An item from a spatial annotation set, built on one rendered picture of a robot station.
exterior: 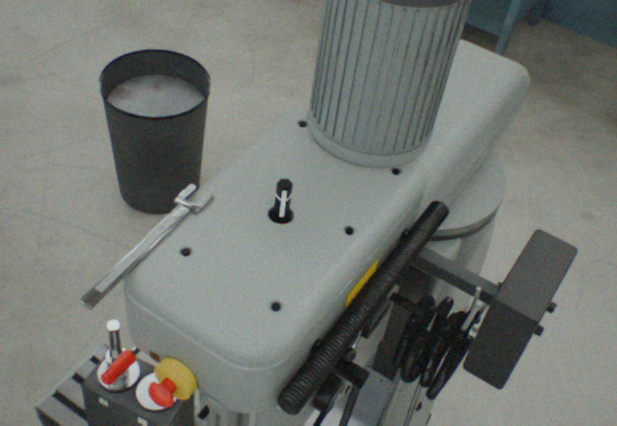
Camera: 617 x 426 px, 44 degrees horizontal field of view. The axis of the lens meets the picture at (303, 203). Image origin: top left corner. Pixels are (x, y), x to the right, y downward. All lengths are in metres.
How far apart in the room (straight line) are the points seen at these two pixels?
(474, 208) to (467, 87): 0.25
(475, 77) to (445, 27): 0.60
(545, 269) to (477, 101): 0.40
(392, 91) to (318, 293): 0.30
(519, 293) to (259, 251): 0.47
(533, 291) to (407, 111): 0.38
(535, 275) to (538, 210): 2.75
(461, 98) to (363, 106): 0.50
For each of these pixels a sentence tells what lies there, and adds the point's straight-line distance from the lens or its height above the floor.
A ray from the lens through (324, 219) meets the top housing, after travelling 1.08.
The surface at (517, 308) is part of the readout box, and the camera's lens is 1.28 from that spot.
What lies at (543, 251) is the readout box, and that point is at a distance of 1.37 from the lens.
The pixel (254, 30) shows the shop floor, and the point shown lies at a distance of 4.88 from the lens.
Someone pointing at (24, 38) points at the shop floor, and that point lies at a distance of 4.82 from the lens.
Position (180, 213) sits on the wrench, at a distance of 1.06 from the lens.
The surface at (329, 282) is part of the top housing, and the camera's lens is 1.01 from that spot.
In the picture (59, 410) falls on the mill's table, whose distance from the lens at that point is 2.00.
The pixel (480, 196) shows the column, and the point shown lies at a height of 1.56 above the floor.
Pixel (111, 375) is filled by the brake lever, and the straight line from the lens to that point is 1.14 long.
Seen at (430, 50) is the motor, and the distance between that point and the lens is 1.06.
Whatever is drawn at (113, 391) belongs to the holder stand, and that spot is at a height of 1.14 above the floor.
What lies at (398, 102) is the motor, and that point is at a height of 2.01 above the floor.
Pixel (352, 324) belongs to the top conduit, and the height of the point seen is 1.80.
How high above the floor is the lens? 2.67
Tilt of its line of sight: 45 degrees down
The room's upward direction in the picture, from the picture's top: 9 degrees clockwise
